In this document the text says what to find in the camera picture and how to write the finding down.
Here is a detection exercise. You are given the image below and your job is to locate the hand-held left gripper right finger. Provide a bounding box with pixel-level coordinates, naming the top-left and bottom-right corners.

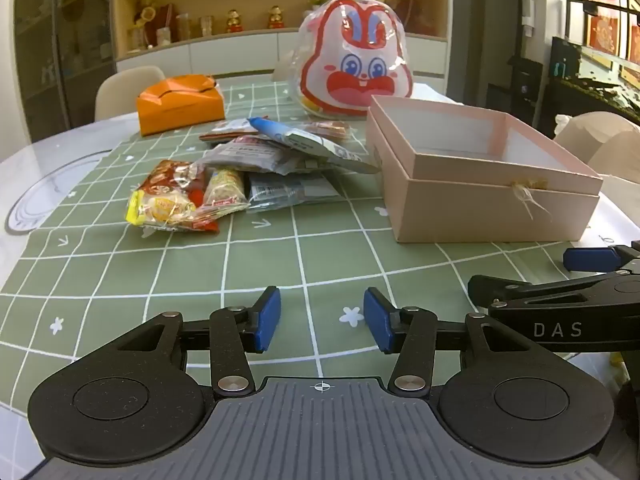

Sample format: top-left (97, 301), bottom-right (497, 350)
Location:
top-left (363, 287), bottom-right (531, 395)

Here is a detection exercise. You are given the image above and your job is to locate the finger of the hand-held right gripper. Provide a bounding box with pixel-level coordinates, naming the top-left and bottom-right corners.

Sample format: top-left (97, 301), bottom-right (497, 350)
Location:
top-left (562, 241), bottom-right (640, 275)
top-left (468, 270), bottom-right (640, 311)

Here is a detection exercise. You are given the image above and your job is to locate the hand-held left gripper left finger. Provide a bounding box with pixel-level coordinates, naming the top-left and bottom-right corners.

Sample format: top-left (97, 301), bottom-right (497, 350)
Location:
top-left (117, 286), bottom-right (282, 395)

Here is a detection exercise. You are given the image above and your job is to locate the pink cardboard box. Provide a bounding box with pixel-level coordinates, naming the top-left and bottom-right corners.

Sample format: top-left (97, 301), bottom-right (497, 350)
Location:
top-left (365, 94), bottom-right (605, 245)

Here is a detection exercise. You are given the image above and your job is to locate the clear blue-white snack packet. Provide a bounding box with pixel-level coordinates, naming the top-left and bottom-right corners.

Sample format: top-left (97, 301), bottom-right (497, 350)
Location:
top-left (245, 170), bottom-right (346, 213)

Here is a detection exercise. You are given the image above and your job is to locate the large red snack packet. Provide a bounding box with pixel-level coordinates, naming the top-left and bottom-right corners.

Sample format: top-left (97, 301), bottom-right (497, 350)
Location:
top-left (125, 180), bottom-right (221, 234)

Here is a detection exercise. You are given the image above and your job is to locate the grey snack packet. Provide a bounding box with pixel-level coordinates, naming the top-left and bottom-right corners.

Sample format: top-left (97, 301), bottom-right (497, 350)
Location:
top-left (200, 137), bottom-right (321, 176)

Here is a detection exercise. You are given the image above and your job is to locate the small red-brown snack packet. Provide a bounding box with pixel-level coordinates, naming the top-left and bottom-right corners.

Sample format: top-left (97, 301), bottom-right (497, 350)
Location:
top-left (142, 159), bottom-right (208, 198)

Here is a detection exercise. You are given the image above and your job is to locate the blue-ended white snack packet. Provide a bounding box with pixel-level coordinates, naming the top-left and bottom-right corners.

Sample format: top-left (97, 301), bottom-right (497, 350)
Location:
top-left (247, 116), bottom-right (381, 175)

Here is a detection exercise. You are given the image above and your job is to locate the orange-brown snack packet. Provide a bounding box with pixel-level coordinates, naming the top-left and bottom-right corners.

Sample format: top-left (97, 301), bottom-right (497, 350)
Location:
top-left (199, 119), bottom-right (266, 143)

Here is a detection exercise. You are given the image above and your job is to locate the green checked tablecloth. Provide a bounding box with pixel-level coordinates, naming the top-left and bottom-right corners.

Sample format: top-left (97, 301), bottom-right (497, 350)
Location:
top-left (0, 76), bottom-right (608, 416)

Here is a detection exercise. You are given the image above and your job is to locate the beige chair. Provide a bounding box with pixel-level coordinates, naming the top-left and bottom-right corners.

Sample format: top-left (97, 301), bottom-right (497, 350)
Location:
top-left (95, 66), bottom-right (166, 122)
top-left (552, 111), bottom-right (640, 181)

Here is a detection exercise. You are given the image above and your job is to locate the dark aquarium cabinet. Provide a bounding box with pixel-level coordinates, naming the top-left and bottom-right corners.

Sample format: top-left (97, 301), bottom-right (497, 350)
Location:
top-left (507, 0), bottom-right (640, 136)

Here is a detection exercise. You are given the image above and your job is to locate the orange tissue box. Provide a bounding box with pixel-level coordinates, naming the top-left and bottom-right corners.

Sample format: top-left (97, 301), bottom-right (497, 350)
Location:
top-left (136, 74), bottom-right (226, 137)

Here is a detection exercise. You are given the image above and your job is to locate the glass turntable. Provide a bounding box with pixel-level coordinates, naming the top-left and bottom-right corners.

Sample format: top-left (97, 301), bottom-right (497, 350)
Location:
top-left (5, 150), bottom-right (116, 233)

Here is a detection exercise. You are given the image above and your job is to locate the rabbit-shaped plastic bag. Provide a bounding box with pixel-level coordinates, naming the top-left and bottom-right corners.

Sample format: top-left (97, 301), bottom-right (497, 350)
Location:
top-left (287, 0), bottom-right (415, 120)

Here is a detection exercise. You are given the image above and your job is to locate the red gift bag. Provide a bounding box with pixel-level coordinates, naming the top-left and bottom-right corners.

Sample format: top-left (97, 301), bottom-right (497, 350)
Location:
top-left (385, 0), bottom-right (433, 36)

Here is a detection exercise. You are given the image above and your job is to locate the yellow flower ornament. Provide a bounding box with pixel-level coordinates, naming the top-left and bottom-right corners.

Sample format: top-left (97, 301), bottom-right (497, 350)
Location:
top-left (132, 0), bottom-right (157, 36)

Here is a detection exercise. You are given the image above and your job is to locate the glass door cabinet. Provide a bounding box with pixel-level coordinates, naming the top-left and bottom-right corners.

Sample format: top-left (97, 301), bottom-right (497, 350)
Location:
top-left (12, 0), bottom-right (118, 131)

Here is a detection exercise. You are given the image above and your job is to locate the wooden wall shelf unit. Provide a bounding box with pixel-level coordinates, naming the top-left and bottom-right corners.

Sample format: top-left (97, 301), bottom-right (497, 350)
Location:
top-left (110, 0), bottom-right (453, 81)

